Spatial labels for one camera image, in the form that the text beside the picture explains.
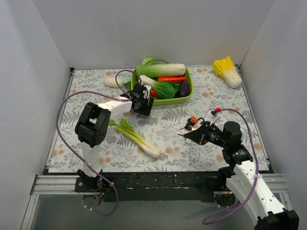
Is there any orange black padlock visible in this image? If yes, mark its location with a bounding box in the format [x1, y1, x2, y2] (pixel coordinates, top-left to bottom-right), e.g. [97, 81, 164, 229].
[187, 116, 204, 126]

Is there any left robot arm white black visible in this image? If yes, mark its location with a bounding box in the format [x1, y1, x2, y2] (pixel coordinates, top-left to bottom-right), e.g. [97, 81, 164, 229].
[75, 84, 154, 192]

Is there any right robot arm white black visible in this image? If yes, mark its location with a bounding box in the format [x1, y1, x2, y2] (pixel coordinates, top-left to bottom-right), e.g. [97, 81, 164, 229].
[183, 121, 299, 230]

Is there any green plastic basket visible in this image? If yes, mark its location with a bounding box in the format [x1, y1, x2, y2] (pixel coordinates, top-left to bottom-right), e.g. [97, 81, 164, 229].
[131, 67, 194, 105]

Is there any small red chili toy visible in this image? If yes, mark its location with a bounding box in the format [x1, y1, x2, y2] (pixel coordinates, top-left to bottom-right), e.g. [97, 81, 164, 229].
[150, 89, 160, 98]

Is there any bok choy toy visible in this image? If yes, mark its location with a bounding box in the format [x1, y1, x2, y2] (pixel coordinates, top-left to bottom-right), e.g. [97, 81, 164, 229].
[139, 75, 178, 99]

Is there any celery stalk toy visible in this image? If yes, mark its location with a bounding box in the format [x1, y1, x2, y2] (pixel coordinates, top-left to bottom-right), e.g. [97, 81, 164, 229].
[109, 118, 161, 159]

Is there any floral patterned table mat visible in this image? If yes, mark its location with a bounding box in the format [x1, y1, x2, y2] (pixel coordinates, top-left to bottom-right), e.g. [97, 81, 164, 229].
[48, 66, 269, 173]

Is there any green napa cabbage toy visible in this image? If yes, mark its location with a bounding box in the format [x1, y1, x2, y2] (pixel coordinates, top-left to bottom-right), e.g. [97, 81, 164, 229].
[135, 64, 186, 79]

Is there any white radish toy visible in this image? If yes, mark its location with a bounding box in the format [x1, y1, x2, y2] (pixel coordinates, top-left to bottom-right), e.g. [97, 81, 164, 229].
[104, 78, 131, 88]

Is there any purple eggplant toy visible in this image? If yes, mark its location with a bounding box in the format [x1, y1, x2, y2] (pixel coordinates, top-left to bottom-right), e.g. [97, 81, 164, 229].
[177, 80, 190, 98]

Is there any light green leaf toy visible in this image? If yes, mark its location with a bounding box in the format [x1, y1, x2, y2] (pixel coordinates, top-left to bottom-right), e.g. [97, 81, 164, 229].
[141, 57, 157, 65]

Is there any yellow white cabbage toy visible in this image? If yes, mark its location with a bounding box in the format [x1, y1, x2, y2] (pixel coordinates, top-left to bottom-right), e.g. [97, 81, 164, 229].
[213, 56, 242, 89]

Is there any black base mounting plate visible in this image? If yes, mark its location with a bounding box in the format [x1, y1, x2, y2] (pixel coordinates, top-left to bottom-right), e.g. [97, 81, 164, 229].
[74, 172, 236, 206]

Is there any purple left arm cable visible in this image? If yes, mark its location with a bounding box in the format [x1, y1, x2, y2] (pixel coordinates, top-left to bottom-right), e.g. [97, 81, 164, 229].
[56, 69, 144, 216]

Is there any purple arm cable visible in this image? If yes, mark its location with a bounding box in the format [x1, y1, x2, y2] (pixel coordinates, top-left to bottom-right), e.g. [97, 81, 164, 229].
[56, 69, 144, 216]
[202, 108, 260, 225]

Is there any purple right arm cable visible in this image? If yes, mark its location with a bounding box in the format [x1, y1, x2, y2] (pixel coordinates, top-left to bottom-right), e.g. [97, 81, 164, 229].
[202, 108, 260, 225]

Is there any aluminium frame rail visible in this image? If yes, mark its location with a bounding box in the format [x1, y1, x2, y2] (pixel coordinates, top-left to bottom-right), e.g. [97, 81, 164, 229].
[30, 174, 288, 195]

